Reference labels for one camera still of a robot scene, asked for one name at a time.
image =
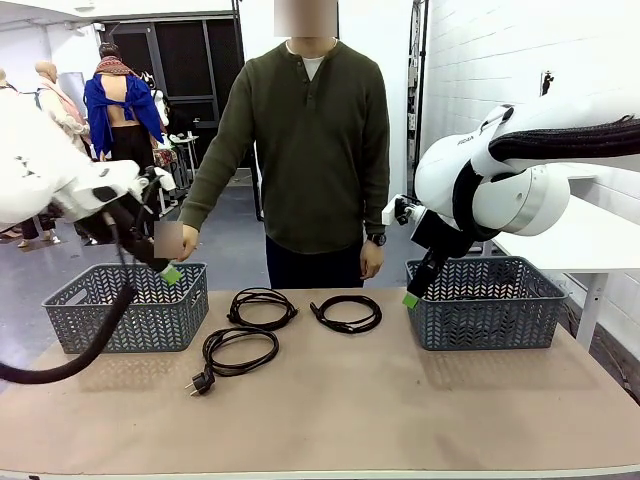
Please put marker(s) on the grey-blue perforated plastic basket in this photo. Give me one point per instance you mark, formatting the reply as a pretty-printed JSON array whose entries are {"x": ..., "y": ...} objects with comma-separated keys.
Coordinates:
[
  {"x": 150, "y": 325},
  {"x": 480, "y": 325}
]

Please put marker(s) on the grey display panel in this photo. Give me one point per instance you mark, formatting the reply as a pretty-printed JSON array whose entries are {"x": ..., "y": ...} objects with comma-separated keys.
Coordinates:
[{"x": 75, "y": 87}]

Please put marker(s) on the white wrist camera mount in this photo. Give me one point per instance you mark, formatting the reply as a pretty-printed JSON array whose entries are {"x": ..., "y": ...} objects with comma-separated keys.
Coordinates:
[
  {"x": 167, "y": 181},
  {"x": 390, "y": 215}
]

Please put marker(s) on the black framed glass doors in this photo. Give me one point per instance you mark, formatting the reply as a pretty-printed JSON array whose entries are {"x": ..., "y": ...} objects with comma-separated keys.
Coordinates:
[{"x": 185, "y": 60}]

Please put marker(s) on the person in olive henley shirt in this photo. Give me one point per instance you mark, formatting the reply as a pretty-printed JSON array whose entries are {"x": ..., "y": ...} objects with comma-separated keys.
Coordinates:
[{"x": 320, "y": 150}]

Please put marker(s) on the patterned red table cloth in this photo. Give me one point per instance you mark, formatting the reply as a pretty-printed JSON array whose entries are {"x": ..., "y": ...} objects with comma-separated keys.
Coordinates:
[{"x": 165, "y": 156}]

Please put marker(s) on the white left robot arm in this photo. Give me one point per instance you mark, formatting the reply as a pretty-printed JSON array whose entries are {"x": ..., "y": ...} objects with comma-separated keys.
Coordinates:
[{"x": 30, "y": 165}]

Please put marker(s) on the black light stand pole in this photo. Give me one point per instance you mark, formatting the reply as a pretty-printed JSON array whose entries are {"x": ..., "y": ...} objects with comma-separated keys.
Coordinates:
[{"x": 423, "y": 65}]

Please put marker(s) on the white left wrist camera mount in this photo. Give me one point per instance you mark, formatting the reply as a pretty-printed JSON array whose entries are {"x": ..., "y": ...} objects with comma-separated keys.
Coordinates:
[{"x": 167, "y": 181}]

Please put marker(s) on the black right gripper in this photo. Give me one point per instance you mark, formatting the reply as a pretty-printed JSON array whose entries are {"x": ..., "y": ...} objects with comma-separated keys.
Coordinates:
[{"x": 447, "y": 242}]

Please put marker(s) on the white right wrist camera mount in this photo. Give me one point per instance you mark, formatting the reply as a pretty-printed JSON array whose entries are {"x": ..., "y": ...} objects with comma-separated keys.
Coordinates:
[{"x": 390, "y": 215}]

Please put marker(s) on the white black humanoid figure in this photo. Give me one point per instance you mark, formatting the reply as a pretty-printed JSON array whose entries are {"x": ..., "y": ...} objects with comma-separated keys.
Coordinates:
[{"x": 160, "y": 105}]

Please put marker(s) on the small white side table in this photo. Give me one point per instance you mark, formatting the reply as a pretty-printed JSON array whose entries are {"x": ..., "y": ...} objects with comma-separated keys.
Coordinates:
[{"x": 184, "y": 139}]

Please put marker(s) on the person's right hand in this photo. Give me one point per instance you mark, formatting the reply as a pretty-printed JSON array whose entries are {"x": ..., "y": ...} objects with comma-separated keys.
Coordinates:
[{"x": 190, "y": 242}]

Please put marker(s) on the thin black vertical pole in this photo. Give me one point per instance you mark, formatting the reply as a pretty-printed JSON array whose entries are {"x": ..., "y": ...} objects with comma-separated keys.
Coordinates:
[
  {"x": 235, "y": 7},
  {"x": 338, "y": 15}
]

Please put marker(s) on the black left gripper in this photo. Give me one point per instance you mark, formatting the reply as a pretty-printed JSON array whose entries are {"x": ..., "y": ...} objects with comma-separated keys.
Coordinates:
[{"x": 131, "y": 225}]

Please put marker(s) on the person's right forearm olive sleeve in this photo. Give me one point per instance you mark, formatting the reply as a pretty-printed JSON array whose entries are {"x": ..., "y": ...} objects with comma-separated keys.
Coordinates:
[{"x": 202, "y": 200}]

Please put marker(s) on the person's left hand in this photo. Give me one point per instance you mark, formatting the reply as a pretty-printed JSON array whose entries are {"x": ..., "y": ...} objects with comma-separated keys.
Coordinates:
[{"x": 372, "y": 260}]

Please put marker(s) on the mannequin with beige jacket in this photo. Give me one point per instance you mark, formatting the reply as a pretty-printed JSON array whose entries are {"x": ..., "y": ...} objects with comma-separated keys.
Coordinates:
[{"x": 60, "y": 107}]

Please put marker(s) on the mannequin with blue garment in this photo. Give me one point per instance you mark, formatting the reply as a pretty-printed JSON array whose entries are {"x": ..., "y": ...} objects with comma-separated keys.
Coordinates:
[{"x": 100, "y": 100}]

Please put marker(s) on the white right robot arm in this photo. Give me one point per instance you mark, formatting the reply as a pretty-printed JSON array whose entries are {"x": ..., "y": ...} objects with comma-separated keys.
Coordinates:
[{"x": 445, "y": 165}]

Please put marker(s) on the black wristwatch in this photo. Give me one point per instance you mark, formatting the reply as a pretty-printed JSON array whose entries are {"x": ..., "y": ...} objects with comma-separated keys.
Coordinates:
[{"x": 376, "y": 239}]

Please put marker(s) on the person's left forearm olive sleeve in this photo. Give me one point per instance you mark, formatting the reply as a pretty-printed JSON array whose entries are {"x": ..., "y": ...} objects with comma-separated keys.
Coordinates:
[{"x": 378, "y": 205}]

